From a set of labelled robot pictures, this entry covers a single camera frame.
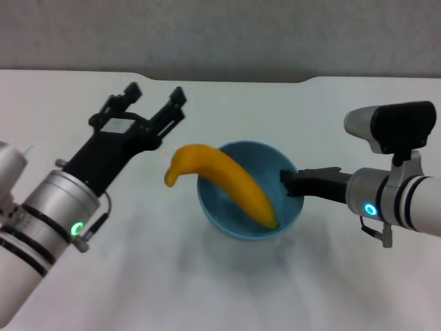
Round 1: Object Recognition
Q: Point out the left arm connector cable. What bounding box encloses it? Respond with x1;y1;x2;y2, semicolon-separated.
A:
73;190;112;253

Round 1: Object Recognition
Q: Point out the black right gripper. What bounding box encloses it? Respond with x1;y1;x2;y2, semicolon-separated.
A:
279;166;353;205

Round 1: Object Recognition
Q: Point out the right arm connector cable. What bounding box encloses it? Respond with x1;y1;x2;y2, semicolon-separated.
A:
359;214;394;248

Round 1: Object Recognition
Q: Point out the blue bowl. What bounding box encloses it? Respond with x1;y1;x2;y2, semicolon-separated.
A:
196;139;305;243

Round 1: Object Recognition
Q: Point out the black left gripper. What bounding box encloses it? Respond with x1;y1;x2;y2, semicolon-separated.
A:
63;81;187;198

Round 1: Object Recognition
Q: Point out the left wrist camera housing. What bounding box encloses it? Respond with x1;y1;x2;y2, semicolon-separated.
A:
0;141;29;205

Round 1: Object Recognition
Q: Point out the arm connector cable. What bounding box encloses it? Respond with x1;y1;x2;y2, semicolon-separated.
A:
359;214;394;248
73;190;112;253

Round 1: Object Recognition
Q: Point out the yellow banana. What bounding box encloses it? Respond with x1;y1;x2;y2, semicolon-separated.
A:
163;143;280;230

